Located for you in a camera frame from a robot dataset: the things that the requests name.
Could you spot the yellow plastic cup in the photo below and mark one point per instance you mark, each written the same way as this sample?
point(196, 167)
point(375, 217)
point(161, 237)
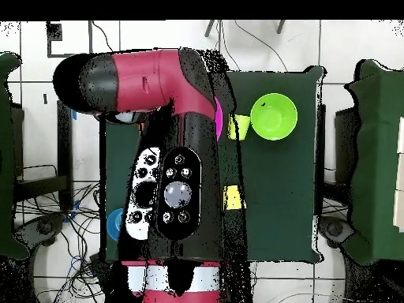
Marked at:
point(233, 198)

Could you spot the black square floor frame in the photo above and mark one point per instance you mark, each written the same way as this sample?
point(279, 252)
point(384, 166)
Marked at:
point(50, 47)

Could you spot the pink plastic bowl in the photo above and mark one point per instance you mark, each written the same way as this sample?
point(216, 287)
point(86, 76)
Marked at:
point(218, 120)

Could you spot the green plastic cup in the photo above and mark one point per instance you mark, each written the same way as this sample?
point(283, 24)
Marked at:
point(241, 127)

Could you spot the green plastic bowl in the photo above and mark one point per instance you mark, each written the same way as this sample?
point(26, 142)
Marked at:
point(274, 116)

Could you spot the grey tripod leg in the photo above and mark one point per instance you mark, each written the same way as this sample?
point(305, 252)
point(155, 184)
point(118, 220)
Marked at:
point(280, 27)
point(209, 29)

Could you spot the blue plastic bowl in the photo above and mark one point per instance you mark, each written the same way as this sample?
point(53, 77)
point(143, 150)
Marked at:
point(114, 224)

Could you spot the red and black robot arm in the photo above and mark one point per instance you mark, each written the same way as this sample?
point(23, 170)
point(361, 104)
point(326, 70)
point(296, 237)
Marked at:
point(157, 82)

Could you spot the black metal stand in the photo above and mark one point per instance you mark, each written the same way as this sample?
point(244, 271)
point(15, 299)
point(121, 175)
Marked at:
point(64, 151)

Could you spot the dark green table cloth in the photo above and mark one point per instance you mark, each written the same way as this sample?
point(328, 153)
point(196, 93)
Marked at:
point(277, 195)

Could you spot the blue tape strip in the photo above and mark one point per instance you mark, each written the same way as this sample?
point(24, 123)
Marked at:
point(74, 115)

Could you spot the green covered side table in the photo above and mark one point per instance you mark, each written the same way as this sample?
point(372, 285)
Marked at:
point(375, 157)
point(6, 142)

